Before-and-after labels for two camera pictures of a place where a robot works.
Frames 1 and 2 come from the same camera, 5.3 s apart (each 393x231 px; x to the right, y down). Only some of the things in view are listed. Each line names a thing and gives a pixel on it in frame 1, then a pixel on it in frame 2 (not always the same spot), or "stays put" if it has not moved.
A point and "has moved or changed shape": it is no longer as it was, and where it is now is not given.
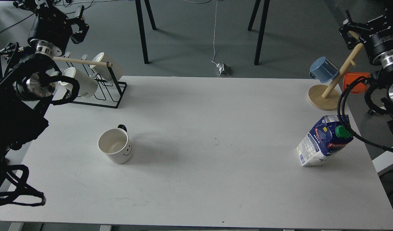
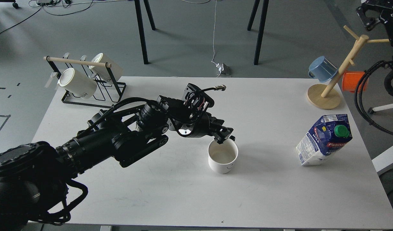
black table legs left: x=144 y=42 stays put
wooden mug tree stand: x=327 y=97 stays put
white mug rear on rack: x=107 y=67 stays put
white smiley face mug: x=115 y=143 has moved or changed shape
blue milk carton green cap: x=328 y=135 stays put
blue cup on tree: x=321 y=69 stays put
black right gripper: x=382 y=37 to x=392 y=18
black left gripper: x=52 y=28 to x=188 y=116
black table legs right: x=266 y=6 stays put
